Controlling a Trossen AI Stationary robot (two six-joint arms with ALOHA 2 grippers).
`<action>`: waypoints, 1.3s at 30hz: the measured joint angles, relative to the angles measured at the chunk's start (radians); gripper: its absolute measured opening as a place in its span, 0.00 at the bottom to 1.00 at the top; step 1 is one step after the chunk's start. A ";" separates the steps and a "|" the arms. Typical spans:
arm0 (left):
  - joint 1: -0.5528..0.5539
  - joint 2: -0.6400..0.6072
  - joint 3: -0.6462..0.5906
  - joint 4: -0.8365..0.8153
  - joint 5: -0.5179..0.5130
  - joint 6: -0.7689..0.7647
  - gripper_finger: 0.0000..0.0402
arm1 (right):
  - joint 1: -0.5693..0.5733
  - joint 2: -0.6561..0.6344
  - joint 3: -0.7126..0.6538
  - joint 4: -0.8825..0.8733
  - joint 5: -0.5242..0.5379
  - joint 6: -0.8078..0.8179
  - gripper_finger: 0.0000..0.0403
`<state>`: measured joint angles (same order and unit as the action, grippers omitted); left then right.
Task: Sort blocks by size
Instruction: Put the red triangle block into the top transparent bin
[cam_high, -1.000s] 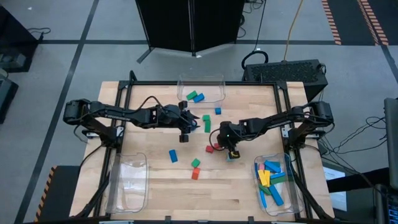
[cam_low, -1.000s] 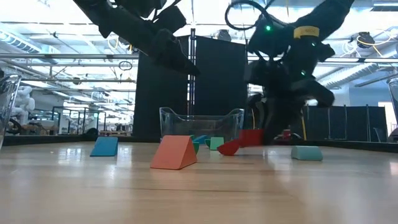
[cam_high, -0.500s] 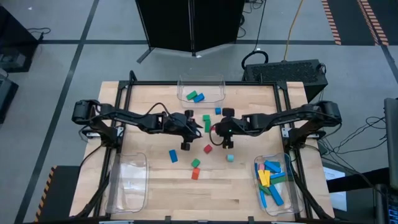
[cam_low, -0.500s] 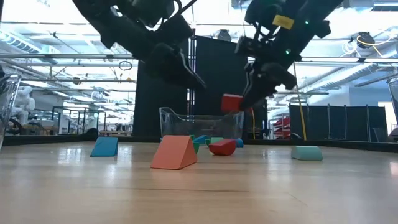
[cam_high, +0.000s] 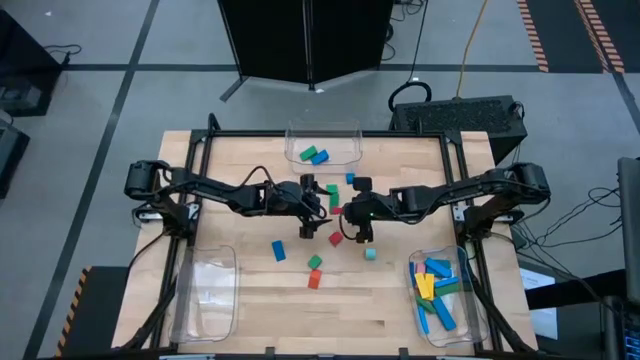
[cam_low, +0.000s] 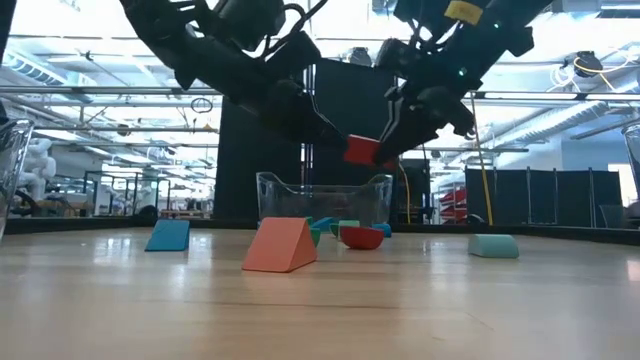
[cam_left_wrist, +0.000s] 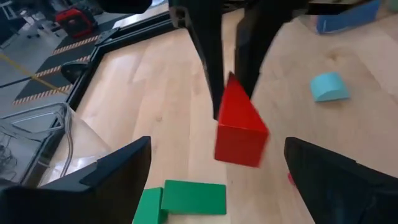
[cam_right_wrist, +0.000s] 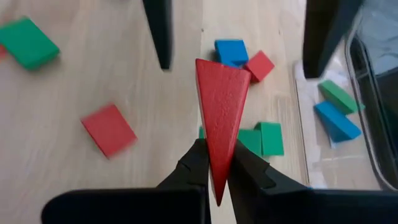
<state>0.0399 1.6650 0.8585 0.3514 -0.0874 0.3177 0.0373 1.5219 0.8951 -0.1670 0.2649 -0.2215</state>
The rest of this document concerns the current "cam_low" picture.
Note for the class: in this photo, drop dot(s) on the red shelf bins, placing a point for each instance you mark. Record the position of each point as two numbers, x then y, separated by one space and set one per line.
455 197

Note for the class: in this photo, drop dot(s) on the red wedge block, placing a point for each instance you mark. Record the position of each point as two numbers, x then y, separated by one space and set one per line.
361 150

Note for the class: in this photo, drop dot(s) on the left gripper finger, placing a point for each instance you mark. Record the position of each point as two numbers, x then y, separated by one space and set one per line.
290 115
325 125

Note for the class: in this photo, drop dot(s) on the small blue block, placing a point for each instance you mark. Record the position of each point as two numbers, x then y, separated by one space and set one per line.
325 225

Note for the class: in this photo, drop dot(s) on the light teal half-cylinder block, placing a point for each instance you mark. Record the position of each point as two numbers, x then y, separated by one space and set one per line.
493 246

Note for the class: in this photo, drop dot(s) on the salmon triangular block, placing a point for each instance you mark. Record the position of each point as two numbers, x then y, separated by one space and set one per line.
277 247

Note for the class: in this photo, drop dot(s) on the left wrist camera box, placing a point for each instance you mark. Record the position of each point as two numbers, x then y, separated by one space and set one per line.
250 22

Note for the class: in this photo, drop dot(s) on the black partition row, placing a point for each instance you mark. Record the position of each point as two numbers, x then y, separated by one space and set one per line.
510 200

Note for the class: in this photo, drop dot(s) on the red half-cylinder block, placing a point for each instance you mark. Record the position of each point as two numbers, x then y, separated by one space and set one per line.
361 238

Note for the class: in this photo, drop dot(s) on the white humanoid robot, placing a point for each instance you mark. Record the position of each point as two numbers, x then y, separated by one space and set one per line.
37 165

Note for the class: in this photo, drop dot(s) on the clear plastic bin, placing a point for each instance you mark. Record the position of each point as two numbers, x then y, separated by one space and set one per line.
12 165
300 200
634 155

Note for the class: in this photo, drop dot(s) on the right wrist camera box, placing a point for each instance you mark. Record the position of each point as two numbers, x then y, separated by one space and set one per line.
395 55

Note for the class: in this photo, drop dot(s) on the blue wedge block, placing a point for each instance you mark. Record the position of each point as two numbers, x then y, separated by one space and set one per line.
170 236

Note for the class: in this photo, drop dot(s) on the black folding partition screen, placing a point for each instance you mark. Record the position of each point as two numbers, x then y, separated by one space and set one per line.
250 165

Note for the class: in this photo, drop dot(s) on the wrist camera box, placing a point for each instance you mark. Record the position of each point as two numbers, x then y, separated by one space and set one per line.
250 22
395 55

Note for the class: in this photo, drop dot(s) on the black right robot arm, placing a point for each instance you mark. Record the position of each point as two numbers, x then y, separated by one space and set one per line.
500 35

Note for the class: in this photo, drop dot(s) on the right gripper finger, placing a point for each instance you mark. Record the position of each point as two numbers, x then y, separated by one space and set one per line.
392 120
415 125

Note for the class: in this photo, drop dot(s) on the black metal table frame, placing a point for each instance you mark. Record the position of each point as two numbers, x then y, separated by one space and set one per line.
75 226

